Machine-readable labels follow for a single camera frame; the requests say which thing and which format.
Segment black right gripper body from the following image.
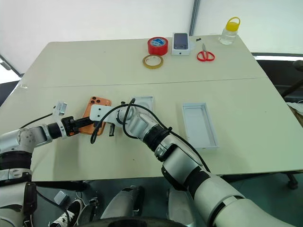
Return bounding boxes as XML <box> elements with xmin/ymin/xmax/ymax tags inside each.
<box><xmin>93</xmin><ymin>120</ymin><xmax>106</xmax><ymax>131</ymax></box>

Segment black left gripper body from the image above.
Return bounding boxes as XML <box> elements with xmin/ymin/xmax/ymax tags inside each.
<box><xmin>61</xmin><ymin>115</ymin><xmax>80</xmax><ymax>137</ymax></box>

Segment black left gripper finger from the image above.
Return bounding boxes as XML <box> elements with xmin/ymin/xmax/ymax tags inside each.
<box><xmin>75</xmin><ymin>116</ymin><xmax>95</xmax><ymax>126</ymax></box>
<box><xmin>77</xmin><ymin>122</ymin><xmax>93</xmax><ymax>132</ymax></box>

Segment orange smartphone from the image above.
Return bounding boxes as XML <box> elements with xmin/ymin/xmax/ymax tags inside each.
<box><xmin>79</xmin><ymin>95</ymin><xmax>112</xmax><ymax>136</ymax></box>

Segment white phone box base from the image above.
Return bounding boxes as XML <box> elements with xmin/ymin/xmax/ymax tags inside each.
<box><xmin>129</xmin><ymin>95</ymin><xmax>155</xmax><ymax>115</ymax></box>

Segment small grey box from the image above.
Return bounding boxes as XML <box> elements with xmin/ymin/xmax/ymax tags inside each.
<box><xmin>53</xmin><ymin>190</ymin><xmax>70</xmax><ymax>206</ymax></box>

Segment white phone box lid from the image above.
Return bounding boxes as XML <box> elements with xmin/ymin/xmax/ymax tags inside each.
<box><xmin>181</xmin><ymin>102</ymin><xmax>220</xmax><ymax>150</ymax></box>

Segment clear jar with yellow lid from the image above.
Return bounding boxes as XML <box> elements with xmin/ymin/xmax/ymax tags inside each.
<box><xmin>218</xmin><ymin>16</ymin><xmax>241</xmax><ymax>46</ymax></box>

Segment red tape roll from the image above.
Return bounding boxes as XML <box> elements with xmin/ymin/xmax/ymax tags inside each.
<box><xmin>147</xmin><ymin>36</ymin><xmax>169</xmax><ymax>56</ymax></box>

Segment silver robot leg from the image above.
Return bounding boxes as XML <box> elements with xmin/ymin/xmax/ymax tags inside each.
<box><xmin>165</xmin><ymin>186</ymin><xmax>197</xmax><ymax>227</ymax></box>
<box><xmin>100</xmin><ymin>185</ymin><xmax>145</xmax><ymax>221</ymax></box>

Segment grey tent strut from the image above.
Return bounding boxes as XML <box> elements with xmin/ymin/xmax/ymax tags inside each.
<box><xmin>0</xmin><ymin>52</ymin><xmax>25</xmax><ymax>78</ymax></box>

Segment black and white sneaker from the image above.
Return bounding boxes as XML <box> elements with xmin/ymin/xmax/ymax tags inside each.
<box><xmin>49</xmin><ymin>199</ymin><xmax>84</xmax><ymax>227</ymax></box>

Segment dark rounded shape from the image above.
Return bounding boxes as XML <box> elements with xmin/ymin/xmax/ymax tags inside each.
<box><xmin>87</xmin><ymin>216</ymin><xmax>183</xmax><ymax>227</ymax></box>

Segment grey tent pole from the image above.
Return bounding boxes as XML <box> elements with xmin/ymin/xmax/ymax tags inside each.
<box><xmin>188</xmin><ymin>0</ymin><xmax>202</xmax><ymax>36</ymax></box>

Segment dark side table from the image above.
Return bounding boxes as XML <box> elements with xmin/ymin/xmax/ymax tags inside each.
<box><xmin>250</xmin><ymin>52</ymin><xmax>303</xmax><ymax>100</ymax></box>

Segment black chair part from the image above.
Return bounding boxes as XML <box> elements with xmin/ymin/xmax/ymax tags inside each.
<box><xmin>281</xmin><ymin>60</ymin><xmax>303</xmax><ymax>98</ymax></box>

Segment white cloth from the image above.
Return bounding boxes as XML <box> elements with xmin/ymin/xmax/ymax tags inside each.
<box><xmin>285</xmin><ymin>101</ymin><xmax>303</xmax><ymax>117</ymax></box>

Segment black table leg foot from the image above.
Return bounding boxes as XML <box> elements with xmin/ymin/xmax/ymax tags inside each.
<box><xmin>285</xmin><ymin>172</ymin><xmax>300</xmax><ymax>190</ymax></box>

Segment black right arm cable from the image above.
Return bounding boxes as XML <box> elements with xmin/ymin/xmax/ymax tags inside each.
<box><xmin>90</xmin><ymin>97</ymin><xmax>212</xmax><ymax>174</ymax></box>

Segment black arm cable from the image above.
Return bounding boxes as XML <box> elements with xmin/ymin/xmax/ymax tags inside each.
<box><xmin>90</xmin><ymin>97</ymin><xmax>212</xmax><ymax>174</ymax></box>
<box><xmin>19</xmin><ymin>113</ymin><xmax>54</xmax><ymax>130</ymax></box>

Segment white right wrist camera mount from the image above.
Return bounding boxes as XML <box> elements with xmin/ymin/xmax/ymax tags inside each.
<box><xmin>89</xmin><ymin>104</ymin><xmax>120</xmax><ymax>124</ymax></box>

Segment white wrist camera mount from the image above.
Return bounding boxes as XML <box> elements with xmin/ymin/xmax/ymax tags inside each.
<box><xmin>89</xmin><ymin>104</ymin><xmax>120</xmax><ymax>124</ymax></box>
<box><xmin>52</xmin><ymin>101</ymin><xmax>69</xmax><ymax>124</ymax></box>

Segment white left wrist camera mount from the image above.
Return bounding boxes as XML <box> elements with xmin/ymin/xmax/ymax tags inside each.
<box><xmin>52</xmin><ymin>101</ymin><xmax>69</xmax><ymax>124</ymax></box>

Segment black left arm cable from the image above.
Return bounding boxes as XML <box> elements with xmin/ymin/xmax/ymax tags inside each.
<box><xmin>19</xmin><ymin>113</ymin><xmax>54</xmax><ymax>130</ymax></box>

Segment yellowish clear tape ring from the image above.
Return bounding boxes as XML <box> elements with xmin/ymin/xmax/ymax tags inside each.
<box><xmin>142</xmin><ymin>54</ymin><xmax>164</xmax><ymax>70</ymax></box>

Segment red handled scissors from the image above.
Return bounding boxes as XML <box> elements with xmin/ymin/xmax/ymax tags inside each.
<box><xmin>196</xmin><ymin>43</ymin><xmax>216</xmax><ymax>63</ymax></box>

